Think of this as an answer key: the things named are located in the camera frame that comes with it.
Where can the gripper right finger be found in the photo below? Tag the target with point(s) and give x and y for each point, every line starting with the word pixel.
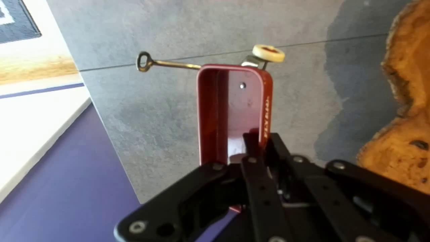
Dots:
pixel 369 188

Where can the dark blue patterned rug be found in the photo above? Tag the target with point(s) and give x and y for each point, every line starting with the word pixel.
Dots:
pixel 16 20

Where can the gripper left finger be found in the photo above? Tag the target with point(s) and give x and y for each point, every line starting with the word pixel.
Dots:
pixel 201 188

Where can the red toy wagon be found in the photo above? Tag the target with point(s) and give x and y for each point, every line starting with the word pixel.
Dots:
pixel 231 107

